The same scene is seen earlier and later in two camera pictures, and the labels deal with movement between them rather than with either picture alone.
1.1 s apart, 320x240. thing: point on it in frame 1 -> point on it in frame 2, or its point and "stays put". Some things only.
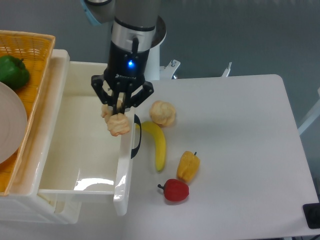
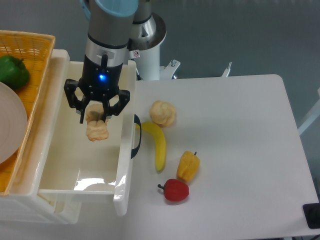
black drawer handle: x=137 y=121 stays put
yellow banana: x=158 y=134 stays put
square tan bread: x=118 y=123 -> x=97 y=127
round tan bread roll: x=162 y=113 stays put
